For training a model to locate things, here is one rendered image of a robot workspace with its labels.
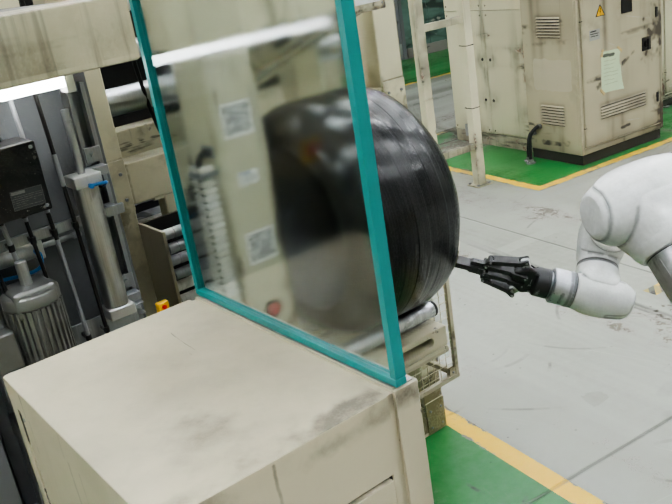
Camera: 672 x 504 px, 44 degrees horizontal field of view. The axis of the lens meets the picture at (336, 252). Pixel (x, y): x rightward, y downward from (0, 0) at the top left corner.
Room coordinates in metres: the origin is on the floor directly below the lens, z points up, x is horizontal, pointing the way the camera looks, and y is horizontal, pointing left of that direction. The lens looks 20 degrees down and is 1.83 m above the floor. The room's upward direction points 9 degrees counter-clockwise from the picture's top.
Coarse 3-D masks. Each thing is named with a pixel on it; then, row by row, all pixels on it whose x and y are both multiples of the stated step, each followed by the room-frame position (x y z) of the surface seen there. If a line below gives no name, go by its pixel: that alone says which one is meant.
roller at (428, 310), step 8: (424, 304) 1.96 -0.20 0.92; (432, 304) 1.96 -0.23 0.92; (408, 312) 1.93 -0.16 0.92; (416, 312) 1.93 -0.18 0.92; (424, 312) 1.94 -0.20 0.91; (432, 312) 1.95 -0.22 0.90; (400, 320) 1.90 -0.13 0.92; (408, 320) 1.90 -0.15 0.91; (416, 320) 1.92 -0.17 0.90; (424, 320) 1.93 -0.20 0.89; (400, 328) 1.88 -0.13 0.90; (408, 328) 1.90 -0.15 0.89
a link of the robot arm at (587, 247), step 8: (584, 232) 1.94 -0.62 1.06; (584, 240) 1.92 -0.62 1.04; (592, 240) 1.90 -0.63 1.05; (584, 248) 1.91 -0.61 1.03; (592, 248) 1.90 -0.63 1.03; (600, 248) 1.88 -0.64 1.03; (608, 248) 1.87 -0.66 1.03; (616, 248) 1.87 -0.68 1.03; (576, 256) 1.94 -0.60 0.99; (584, 256) 1.90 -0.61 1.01; (592, 256) 1.89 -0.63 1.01; (600, 256) 1.88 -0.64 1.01; (608, 256) 1.88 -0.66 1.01; (616, 256) 1.88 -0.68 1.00; (616, 264) 1.88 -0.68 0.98
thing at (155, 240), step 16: (144, 224) 2.16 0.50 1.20; (160, 224) 2.21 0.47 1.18; (176, 224) 2.24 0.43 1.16; (144, 240) 2.16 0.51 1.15; (160, 240) 2.08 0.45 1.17; (176, 240) 2.23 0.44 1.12; (160, 256) 2.10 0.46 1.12; (176, 256) 2.09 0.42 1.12; (160, 272) 2.12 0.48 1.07; (176, 272) 2.08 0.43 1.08; (160, 288) 2.14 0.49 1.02; (176, 288) 2.06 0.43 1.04; (192, 288) 2.24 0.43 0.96; (176, 304) 2.07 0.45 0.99
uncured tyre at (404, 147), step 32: (384, 96) 1.98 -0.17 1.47; (384, 128) 1.86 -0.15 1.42; (416, 128) 1.89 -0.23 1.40; (384, 160) 1.79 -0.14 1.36; (416, 160) 1.82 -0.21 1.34; (384, 192) 1.74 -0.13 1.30; (416, 192) 1.78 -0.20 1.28; (448, 192) 1.83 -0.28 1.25; (416, 224) 1.76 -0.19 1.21; (448, 224) 1.81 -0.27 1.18; (416, 256) 1.76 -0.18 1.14; (448, 256) 1.83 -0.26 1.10; (416, 288) 1.79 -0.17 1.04
